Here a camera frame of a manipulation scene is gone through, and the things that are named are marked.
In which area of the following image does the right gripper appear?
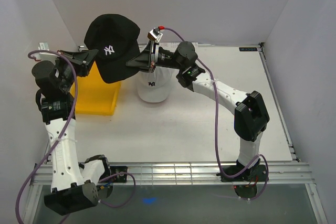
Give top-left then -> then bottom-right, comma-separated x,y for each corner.
125,41 -> 183,74

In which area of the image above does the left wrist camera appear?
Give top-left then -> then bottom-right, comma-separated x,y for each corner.
34,41 -> 57,61

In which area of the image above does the purple cable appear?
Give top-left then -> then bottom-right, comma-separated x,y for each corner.
15,49 -> 137,224
162,26 -> 269,200

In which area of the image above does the aluminium front rail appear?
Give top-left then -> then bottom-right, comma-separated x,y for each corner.
30,162 -> 316,186

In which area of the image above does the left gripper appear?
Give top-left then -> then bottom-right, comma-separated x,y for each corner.
56,49 -> 99,93

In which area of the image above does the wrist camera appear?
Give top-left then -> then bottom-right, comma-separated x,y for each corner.
34,41 -> 57,61
147,26 -> 164,43

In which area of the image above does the black corner label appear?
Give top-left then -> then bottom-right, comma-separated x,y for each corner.
239,47 -> 258,52

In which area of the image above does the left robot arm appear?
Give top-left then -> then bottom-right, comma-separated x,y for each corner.
28,49 -> 111,216

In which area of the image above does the paper label strip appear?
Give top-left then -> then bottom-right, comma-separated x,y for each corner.
160,41 -> 198,50

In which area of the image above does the white cap black brim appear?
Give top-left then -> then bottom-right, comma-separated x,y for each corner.
135,67 -> 173,103

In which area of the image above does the black cap white NY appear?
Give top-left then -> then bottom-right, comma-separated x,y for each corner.
84,14 -> 140,83

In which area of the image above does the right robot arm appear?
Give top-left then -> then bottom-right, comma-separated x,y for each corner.
126,41 -> 270,180

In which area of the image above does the yellow plastic bin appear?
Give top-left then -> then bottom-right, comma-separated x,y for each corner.
75,64 -> 121,116

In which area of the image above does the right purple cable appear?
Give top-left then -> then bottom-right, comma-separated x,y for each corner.
162,26 -> 269,200

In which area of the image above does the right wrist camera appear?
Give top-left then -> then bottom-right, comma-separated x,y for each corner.
147,26 -> 164,43

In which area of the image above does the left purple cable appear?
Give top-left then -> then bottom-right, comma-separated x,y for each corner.
15,49 -> 137,224

